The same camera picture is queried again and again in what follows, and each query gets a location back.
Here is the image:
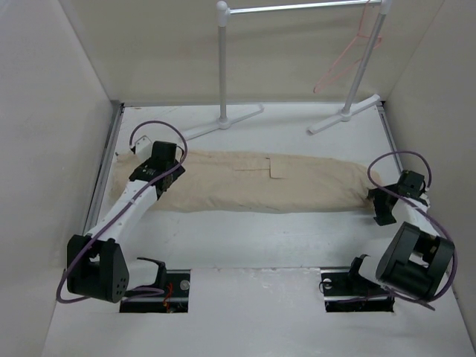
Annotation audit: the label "pink wire hanger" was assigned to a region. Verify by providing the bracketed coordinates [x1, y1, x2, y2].
[312, 1, 380, 94]

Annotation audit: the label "aluminium left table rail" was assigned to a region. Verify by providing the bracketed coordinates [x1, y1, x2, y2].
[79, 100, 124, 236]

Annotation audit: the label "aluminium table rail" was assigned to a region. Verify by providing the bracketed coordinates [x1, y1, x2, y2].
[376, 102, 403, 174]
[79, 100, 124, 236]

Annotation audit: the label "aluminium right table rail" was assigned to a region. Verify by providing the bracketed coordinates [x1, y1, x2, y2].
[376, 102, 403, 174]

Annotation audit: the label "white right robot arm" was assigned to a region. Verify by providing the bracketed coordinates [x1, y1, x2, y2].
[344, 170, 457, 303]

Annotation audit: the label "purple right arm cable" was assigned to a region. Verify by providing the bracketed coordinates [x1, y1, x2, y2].
[366, 150, 459, 312]

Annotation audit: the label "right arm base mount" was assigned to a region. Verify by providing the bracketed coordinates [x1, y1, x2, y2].
[318, 268, 395, 312]

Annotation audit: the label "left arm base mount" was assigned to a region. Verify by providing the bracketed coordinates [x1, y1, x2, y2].
[119, 270, 191, 314]

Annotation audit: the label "beige cargo trousers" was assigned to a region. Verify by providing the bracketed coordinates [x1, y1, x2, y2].
[112, 148, 380, 214]

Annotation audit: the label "white clothes rack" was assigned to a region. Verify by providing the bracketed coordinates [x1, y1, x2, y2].
[184, 1, 391, 140]

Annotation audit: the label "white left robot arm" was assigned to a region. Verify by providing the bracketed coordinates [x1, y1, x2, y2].
[62, 141, 185, 303]

